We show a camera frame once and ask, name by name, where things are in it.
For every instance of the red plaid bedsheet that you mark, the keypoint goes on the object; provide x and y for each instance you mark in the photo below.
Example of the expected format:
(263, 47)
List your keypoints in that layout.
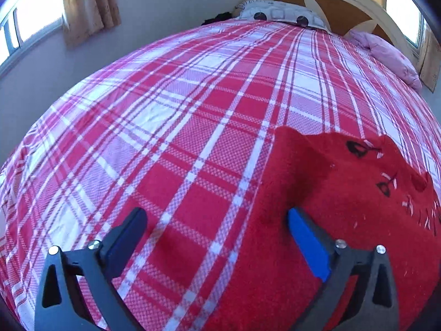
(172, 110)

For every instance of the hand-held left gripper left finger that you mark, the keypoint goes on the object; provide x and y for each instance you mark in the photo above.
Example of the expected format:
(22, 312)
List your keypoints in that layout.
(119, 246)

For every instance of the pink pillow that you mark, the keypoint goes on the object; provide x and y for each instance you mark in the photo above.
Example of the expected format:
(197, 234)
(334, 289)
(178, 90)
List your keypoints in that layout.
(386, 51)

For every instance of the red knitted sweater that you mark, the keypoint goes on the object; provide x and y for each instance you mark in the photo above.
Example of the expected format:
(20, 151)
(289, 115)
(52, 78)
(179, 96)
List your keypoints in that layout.
(293, 179)

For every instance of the grey patterned pillow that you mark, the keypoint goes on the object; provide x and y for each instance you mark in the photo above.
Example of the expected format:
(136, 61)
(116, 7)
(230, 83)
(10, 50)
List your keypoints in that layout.
(275, 12)

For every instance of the black cloth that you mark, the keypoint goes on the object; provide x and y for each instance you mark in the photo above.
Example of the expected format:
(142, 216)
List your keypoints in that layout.
(217, 18)

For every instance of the window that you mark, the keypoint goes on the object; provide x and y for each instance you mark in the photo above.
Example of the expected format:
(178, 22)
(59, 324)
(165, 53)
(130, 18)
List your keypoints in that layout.
(403, 3)
(34, 10)

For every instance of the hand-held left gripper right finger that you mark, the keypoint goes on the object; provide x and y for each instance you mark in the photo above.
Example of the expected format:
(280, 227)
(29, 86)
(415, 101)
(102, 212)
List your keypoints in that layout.
(310, 244)

